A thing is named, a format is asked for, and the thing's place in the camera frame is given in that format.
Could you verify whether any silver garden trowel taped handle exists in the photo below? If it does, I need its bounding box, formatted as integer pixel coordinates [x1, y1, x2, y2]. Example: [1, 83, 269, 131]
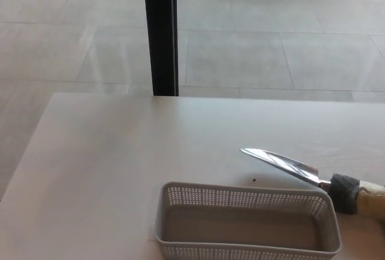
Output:
[239, 147, 385, 220]

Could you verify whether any grey perforated plastic basket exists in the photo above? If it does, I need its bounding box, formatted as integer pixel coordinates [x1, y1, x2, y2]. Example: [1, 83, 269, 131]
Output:
[153, 181, 342, 260]

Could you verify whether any black vertical window frame post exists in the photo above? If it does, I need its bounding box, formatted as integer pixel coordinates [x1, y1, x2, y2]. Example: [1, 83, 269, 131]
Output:
[142, 0, 179, 97]

